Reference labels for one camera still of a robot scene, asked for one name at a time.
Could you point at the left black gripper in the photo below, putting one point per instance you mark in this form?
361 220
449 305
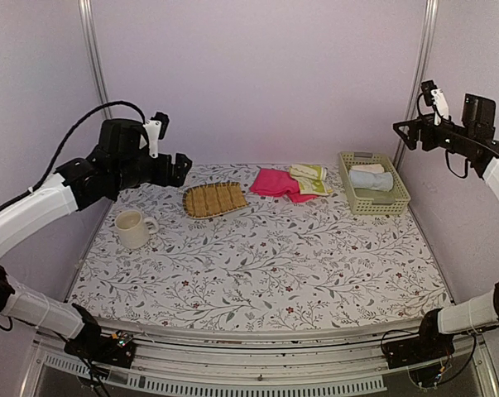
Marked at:
165 178

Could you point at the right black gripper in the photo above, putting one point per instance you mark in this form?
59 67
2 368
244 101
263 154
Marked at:
417 125

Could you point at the cream towel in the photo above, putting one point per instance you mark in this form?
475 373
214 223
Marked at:
369 168

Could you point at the light blue towel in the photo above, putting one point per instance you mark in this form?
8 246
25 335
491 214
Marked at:
372 181

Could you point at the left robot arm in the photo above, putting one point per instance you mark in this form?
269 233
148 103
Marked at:
125 157

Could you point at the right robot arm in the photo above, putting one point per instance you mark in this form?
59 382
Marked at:
475 141

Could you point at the woven bamboo tray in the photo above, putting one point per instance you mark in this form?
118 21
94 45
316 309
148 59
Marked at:
212 200

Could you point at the green plastic basket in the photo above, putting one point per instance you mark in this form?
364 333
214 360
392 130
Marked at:
368 201

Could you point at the cream ceramic mug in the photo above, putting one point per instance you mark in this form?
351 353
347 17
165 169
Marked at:
135 229

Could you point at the pink towel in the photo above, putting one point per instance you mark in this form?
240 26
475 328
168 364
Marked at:
278 183

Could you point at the yellow green patterned towel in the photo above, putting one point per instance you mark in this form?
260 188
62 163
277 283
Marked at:
311 179

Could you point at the floral tablecloth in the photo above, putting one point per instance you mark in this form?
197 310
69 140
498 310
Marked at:
273 265

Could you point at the right aluminium post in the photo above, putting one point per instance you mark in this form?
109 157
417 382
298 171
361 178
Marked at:
425 47

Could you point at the aluminium post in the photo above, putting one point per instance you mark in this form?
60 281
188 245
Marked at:
425 47
91 44

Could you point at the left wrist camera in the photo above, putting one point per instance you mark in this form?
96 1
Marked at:
155 129

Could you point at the left aluminium post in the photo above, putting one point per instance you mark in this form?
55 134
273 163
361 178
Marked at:
91 44

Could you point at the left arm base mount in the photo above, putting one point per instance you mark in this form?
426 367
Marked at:
90 344

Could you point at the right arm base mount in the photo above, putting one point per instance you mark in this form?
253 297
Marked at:
425 345

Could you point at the front aluminium rail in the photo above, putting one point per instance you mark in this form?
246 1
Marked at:
331 362

